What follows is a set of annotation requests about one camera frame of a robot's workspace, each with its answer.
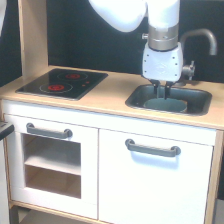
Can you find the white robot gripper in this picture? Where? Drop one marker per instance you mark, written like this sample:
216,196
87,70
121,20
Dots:
162,66

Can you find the teal pot with wooden band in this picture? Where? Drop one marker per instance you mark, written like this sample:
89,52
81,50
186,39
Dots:
169,105

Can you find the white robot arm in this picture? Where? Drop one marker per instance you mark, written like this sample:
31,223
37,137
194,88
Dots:
127,15

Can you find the grey metal sink basin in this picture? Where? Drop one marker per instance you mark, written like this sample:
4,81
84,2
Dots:
198,101

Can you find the grey metal faucet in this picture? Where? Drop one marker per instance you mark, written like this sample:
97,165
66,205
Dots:
188,70

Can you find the black induction hob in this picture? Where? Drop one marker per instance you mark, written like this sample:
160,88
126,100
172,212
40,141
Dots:
63,84

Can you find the white cupboard door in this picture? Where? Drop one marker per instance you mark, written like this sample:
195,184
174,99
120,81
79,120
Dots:
139,188

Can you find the white oven door with window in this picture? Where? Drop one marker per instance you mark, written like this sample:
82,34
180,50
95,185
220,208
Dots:
58,174

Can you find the dark object at left edge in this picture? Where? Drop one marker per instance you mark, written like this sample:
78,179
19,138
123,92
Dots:
5,129

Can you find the wooden play kitchen frame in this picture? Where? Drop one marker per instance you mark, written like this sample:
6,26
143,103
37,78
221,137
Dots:
108,99

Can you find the grey cupboard door handle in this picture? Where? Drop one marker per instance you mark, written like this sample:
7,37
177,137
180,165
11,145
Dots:
170,152

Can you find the grey oven door handle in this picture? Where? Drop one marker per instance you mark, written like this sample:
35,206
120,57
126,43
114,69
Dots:
67,133

